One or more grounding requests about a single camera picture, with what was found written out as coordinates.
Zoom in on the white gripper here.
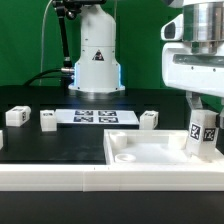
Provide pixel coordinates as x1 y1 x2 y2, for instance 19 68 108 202
162 43 224 128

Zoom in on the white square tabletop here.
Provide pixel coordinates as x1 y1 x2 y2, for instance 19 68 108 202
103 129 224 165

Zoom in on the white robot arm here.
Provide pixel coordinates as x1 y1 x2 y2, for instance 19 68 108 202
70 0 224 110

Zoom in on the white sheet with tags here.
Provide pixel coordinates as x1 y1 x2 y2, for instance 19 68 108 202
55 109 139 125

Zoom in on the white U-shaped obstacle fence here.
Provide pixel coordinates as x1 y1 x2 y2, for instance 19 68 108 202
0 164 224 192

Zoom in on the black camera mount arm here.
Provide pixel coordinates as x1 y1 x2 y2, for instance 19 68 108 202
52 0 107 68

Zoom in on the black cable bundle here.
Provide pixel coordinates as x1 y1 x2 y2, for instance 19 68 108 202
23 68 73 87

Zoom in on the grey thin cable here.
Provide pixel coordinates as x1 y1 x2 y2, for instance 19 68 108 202
38 0 54 86

